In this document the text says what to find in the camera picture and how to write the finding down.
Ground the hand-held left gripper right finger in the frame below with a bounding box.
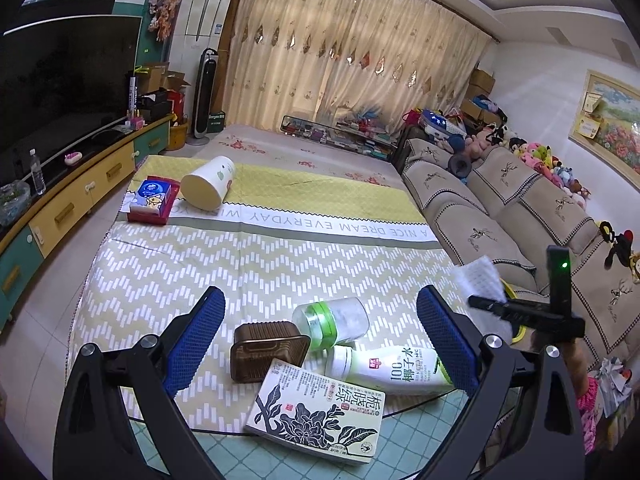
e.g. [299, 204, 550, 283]
[416, 285, 586, 480]

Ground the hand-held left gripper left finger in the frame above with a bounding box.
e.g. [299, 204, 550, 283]
[52, 287, 226, 480]

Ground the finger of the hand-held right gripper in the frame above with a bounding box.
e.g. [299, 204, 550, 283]
[469, 296, 585, 337]

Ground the black yellow-rimmed waste bin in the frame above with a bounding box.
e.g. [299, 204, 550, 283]
[501, 281, 527, 346]

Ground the white coconut drink bottle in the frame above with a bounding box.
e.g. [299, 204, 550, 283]
[325, 345, 456, 397]

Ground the white tissue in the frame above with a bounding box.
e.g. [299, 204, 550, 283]
[451, 255, 507, 311]

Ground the brown plastic tray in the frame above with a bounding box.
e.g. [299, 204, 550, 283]
[231, 322, 311, 383]

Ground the clear jar with green lid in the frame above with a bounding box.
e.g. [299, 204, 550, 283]
[292, 296, 370, 351]

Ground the white dotted paper cup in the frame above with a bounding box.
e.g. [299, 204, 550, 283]
[180, 156, 237, 211]

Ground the black yellow plush toy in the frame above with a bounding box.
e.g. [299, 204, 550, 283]
[597, 220, 640, 283]

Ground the beige deer-print sofa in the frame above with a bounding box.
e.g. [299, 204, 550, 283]
[395, 136, 640, 411]

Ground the row of plush toys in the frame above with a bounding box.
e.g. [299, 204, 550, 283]
[465, 122, 593, 211]

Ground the table with patterned cloth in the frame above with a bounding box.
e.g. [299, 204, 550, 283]
[65, 154, 506, 480]

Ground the red box of tissues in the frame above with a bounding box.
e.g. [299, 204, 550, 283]
[126, 177, 182, 226]

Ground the dark neck pillow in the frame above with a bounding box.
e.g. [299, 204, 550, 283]
[447, 152, 474, 179]

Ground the yellow card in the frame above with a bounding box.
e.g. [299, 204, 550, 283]
[575, 112, 601, 138]

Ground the framed flower painting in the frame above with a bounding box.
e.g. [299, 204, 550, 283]
[569, 70, 640, 190]

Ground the green yellow television cabinet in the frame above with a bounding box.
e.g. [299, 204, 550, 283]
[0, 112, 177, 333]

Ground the beige floral floor mat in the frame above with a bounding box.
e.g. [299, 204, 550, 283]
[190, 125, 416, 191]

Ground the yellow bucket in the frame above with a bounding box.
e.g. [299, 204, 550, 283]
[165, 119, 191, 152]

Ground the blue star-print bag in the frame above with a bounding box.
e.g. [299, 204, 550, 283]
[420, 109, 453, 133]

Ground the stack of cardboard boxes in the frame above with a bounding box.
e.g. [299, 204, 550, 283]
[460, 67, 501, 126]

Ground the low glass table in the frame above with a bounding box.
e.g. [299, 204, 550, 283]
[280, 115, 401, 161]

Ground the glass bowl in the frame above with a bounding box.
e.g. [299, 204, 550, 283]
[0, 180, 32, 227]

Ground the clear water bottle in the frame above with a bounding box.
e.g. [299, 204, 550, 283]
[27, 149, 47, 196]

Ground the colourful clutter pile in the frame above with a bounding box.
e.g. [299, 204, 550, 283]
[335, 102, 401, 136]

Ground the black box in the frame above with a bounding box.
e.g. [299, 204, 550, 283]
[137, 89, 173, 118]

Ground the black tower fan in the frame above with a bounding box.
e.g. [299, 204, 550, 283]
[189, 47, 218, 146]

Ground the open cardboard box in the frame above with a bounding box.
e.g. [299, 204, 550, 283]
[140, 62, 191, 91]

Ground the cream embroidered curtain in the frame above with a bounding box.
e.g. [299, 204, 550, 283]
[220, 0, 366, 133]
[320, 0, 493, 136]

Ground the black curved television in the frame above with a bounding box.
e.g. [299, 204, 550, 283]
[0, 17, 143, 176]

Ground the white standing air conditioner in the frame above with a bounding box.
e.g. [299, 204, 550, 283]
[167, 0, 236, 111]

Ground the artificial flower wall decoration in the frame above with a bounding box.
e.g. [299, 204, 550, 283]
[147, 0, 182, 43]

